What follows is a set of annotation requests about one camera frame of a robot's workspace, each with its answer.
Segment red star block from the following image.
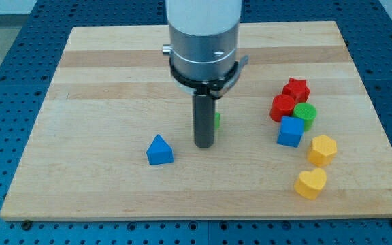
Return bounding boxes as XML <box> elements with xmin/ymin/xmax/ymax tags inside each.
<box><xmin>282</xmin><ymin>78</ymin><xmax>310</xmax><ymax>103</ymax></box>

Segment yellow hexagon block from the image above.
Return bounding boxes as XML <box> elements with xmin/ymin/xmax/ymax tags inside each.
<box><xmin>307</xmin><ymin>135</ymin><xmax>338</xmax><ymax>167</ymax></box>

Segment yellow heart block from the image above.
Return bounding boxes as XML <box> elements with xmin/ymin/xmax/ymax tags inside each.
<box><xmin>293</xmin><ymin>168</ymin><xmax>327</xmax><ymax>200</ymax></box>

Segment blue cube block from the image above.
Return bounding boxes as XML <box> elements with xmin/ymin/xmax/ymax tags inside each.
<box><xmin>276</xmin><ymin>116</ymin><xmax>304</xmax><ymax>148</ymax></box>

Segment blue triangle block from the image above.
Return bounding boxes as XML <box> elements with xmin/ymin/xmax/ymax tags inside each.
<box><xmin>146</xmin><ymin>134</ymin><xmax>174</xmax><ymax>165</ymax></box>

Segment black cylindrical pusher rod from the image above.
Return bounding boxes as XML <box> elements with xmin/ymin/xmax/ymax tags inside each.
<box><xmin>192</xmin><ymin>94</ymin><xmax>216</xmax><ymax>148</ymax></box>

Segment green star block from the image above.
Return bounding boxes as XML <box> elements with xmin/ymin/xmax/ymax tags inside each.
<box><xmin>214</xmin><ymin>112</ymin><xmax>221</xmax><ymax>129</ymax></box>

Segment wooden board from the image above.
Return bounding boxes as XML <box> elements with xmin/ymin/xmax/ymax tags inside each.
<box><xmin>0</xmin><ymin>21</ymin><xmax>392</xmax><ymax>221</ymax></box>

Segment green cylinder block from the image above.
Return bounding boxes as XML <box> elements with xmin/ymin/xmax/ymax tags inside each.
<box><xmin>292</xmin><ymin>103</ymin><xmax>317</xmax><ymax>131</ymax></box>

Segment red cylinder block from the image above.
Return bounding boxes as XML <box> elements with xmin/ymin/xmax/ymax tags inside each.
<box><xmin>269</xmin><ymin>94</ymin><xmax>295</xmax><ymax>123</ymax></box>

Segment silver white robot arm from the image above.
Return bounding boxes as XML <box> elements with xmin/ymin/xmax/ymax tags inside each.
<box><xmin>163</xmin><ymin>0</ymin><xmax>249</xmax><ymax>100</ymax></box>

